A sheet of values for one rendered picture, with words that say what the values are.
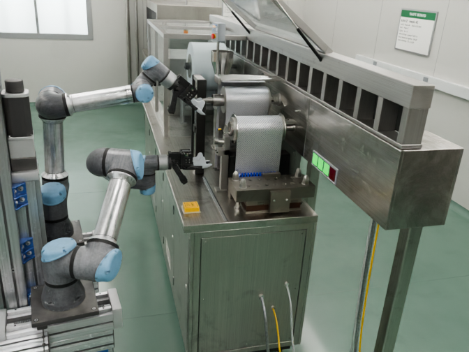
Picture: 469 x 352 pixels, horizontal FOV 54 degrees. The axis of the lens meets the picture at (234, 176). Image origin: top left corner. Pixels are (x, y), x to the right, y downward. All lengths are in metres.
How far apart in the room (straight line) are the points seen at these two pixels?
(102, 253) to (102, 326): 0.33
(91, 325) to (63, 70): 6.22
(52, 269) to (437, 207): 1.37
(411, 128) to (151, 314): 2.01
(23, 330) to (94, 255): 0.38
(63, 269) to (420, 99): 1.31
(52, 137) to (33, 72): 5.67
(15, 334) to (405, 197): 1.43
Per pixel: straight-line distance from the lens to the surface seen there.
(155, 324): 2.96
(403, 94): 1.62
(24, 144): 1.81
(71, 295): 1.79
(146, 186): 2.24
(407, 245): 1.92
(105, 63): 7.74
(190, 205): 2.23
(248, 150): 2.31
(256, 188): 2.18
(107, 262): 1.65
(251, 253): 2.27
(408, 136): 1.63
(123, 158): 1.84
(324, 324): 3.06
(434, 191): 1.77
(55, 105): 2.02
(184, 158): 2.21
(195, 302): 2.35
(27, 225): 1.90
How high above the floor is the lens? 1.91
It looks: 22 degrees down
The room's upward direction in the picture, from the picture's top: 3 degrees clockwise
